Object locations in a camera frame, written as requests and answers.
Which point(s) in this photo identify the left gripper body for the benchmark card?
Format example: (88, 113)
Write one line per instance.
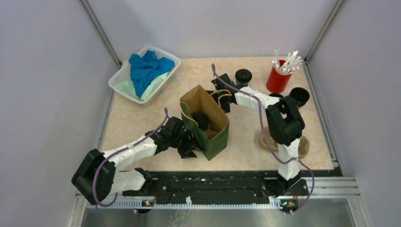
(185, 143)

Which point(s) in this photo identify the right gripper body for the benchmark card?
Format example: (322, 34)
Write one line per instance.
(222, 100)

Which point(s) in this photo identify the single pulp cup carrier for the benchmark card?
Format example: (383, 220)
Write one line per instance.
(210, 134)

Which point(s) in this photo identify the green brown paper bag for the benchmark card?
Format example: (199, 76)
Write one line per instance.
(198, 100)

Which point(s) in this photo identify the black coffee cup lid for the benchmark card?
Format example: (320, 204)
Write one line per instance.
(243, 76)

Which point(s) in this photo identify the stack of black lids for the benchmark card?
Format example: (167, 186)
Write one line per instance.
(276, 95)

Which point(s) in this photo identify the black coffee cup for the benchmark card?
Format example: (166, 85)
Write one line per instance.
(241, 83)
(301, 95)

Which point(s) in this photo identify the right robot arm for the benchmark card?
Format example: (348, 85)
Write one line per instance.
(284, 120)

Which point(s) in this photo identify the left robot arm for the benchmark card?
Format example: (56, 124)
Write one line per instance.
(102, 173)

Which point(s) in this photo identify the red cylindrical straw holder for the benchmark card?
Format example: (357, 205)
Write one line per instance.
(277, 82)

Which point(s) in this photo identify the white plastic basket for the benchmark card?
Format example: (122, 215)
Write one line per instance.
(124, 73)

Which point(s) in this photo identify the light green cloth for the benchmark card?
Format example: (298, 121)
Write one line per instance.
(128, 88)

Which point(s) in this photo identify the blue cloth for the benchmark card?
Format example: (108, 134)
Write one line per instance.
(146, 68)

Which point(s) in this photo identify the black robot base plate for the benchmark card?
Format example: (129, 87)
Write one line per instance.
(219, 187)

